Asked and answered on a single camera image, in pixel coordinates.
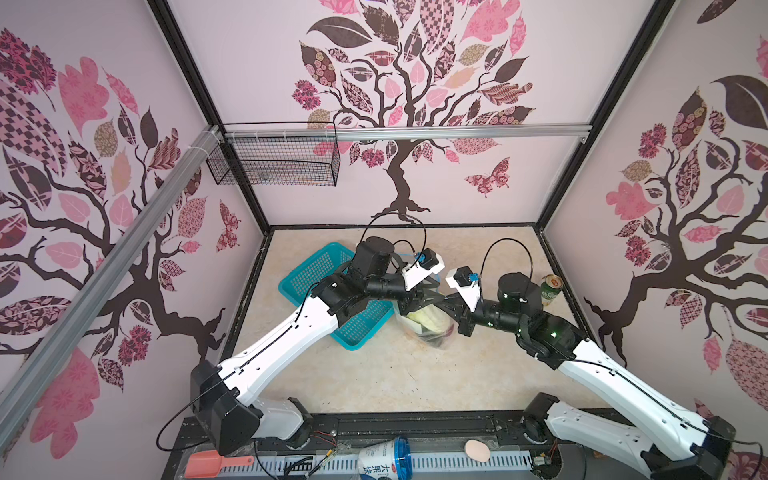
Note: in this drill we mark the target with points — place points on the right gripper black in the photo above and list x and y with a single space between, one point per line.
461 311

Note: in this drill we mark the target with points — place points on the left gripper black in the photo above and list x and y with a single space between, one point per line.
413 299

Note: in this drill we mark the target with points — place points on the clear zip bag blue zipper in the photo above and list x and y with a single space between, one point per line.
402 308

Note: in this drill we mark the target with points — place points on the green lettuce cabbage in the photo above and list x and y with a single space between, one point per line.
429 321

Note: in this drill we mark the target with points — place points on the teal plastic basket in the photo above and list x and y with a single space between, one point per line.
324 268

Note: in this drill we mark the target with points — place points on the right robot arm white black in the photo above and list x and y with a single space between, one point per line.
658 438

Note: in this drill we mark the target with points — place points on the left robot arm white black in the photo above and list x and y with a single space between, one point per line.
226 398

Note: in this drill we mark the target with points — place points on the green drink can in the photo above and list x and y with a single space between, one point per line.
550 288

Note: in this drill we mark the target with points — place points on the white blue yogurt cup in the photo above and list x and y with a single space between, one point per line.
389 460

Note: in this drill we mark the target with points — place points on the red plastic scoop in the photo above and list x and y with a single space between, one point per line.
208 464

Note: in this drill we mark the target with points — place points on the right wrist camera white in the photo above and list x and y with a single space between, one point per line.
467 284

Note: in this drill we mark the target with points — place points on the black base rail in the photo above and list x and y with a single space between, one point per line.
427 432

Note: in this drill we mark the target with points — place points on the black wire basket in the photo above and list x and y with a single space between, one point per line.
292 153

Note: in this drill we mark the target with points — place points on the aluminium rail back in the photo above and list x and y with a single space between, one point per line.
416 133

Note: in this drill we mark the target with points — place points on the aluminium rail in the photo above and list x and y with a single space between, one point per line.
416 133
20 396

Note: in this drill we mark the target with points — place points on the white cable tray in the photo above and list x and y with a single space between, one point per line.
346 466

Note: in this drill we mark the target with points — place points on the aluminium rail left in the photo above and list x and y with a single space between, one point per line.
20 396

